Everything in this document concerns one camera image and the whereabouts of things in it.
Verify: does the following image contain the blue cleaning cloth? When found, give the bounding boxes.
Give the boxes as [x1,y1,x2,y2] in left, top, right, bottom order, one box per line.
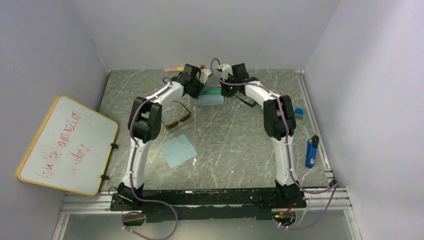
[160,134,197,168]
[196,95,227,106]

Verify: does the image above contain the brown glasses case green lining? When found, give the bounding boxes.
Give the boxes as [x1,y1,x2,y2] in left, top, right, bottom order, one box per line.
[196,87,227,107]

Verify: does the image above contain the black frame sunglasses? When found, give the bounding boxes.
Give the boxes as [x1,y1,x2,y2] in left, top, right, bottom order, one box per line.
[234,95,257,108]

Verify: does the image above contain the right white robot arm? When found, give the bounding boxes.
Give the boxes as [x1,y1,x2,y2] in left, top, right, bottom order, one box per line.
[217,63,299,208]

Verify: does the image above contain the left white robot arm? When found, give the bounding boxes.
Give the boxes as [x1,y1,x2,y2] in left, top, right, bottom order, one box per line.
[117,64,212,210]

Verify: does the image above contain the brown tinted sunglasses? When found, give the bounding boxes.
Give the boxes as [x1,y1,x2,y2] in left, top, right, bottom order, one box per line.
[161,100,192,131]

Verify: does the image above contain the pink yellow marker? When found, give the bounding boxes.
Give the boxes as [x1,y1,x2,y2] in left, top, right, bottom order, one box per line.
[164,66,184,72]

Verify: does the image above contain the blue whiteboard eraser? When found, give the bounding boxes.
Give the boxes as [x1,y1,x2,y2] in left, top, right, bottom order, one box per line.
[294,108,304,119]

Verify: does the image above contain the blue black marker pen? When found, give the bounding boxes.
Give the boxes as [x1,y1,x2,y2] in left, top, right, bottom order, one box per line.
[305,135,320,169]

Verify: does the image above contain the yellow framed whiteboard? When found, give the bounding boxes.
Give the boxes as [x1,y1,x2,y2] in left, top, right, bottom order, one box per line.
[17,95,119,196]

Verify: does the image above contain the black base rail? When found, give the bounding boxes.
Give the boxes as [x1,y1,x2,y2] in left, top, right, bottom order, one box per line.
[109,187,307,223]

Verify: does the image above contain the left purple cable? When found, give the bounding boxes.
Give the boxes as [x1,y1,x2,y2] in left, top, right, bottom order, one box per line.
[121,76,180,240]

